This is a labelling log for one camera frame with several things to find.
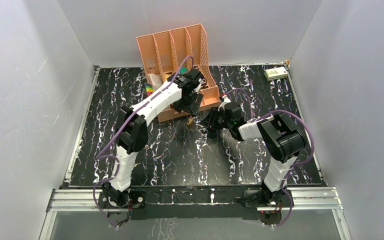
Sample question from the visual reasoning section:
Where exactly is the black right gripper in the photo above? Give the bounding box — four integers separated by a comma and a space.
199, 106, 233, 130

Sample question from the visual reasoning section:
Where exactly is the large brass padlock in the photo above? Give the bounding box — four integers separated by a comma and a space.
186, 116, 195, 128

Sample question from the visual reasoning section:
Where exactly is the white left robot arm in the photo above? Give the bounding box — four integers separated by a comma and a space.
102, 68, 206, 208

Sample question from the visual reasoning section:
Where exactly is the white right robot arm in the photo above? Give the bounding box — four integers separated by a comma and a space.
201, 102, 315, 207

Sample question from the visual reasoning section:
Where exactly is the green teal box in organizer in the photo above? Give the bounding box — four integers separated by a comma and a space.
179, 67, 189, 74

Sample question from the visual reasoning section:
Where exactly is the white paper sheet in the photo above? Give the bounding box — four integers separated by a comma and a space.
147, 73, 164, 90

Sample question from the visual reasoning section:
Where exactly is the colourful highlighter marker pack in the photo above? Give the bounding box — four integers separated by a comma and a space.
144, 83, 155, 97

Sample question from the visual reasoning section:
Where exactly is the orange plastic file organizer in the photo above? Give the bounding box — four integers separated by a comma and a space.
136, 23, 221, 111

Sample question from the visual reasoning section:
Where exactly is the white green small box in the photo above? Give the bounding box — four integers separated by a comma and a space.
264, 66, 288, 81

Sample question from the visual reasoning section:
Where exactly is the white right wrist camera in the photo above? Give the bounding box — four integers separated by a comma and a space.
218, 94, 231, 112

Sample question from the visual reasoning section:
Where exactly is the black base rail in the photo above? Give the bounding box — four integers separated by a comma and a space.
97, 183, 312, 221

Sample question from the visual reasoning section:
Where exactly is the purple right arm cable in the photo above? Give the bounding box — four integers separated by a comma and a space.
223, 88, 315, 229

